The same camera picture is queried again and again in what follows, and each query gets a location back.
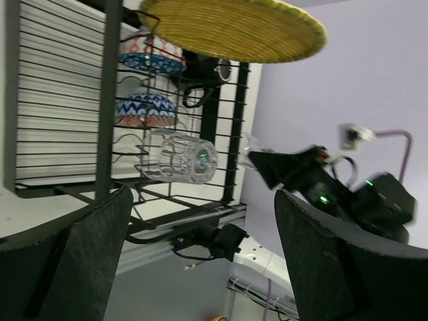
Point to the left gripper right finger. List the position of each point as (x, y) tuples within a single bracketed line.
[(341, 272)]

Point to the blue patterned bowl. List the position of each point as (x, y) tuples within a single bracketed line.
[(146, 52)]

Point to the black wire dish rack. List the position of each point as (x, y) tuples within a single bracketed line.
[(94, 101)]

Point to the black mug white inside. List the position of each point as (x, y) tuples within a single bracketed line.
[(203, 73)]

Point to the yellow woven round plate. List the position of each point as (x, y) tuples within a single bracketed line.
[(265, 32)]

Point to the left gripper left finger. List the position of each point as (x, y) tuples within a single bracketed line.
[(64, 269)]

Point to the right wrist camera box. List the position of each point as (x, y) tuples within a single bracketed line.
[(350, 136)]

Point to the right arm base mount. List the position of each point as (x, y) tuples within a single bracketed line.
[(221, 242)]

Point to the clear glass front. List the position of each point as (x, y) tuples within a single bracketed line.
[(175, 157)]

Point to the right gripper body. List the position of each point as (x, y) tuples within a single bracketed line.
[(322, 191)]

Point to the orange patterned bowl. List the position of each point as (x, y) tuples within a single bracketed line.
[(145, 110)]

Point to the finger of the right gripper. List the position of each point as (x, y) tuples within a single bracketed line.
[(290, 170)]

